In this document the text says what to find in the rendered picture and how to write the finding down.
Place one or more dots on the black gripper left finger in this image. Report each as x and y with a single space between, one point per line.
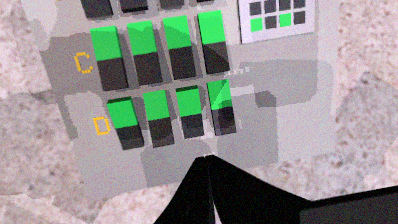
192 202

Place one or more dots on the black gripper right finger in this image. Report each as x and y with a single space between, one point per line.
241 198

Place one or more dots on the grey switch panel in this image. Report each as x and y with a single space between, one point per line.
146 86

